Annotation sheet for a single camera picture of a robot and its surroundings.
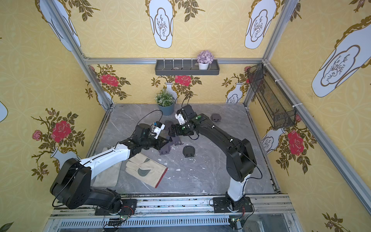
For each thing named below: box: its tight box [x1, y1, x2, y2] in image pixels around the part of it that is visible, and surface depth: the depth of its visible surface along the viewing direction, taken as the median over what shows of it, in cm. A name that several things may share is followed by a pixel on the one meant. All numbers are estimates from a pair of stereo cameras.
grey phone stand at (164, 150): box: [159, 144, 171, 156], surface depth 94 cm
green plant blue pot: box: [154, 89, 176, 116], surface depth 109 cm
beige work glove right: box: [125, 152, 168, 189], surface depth 87 cm
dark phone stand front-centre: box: [182, 145, 196, 159], surface depth 95 cm
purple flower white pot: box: [197, 50, 215, 71], surface depth 85 cm
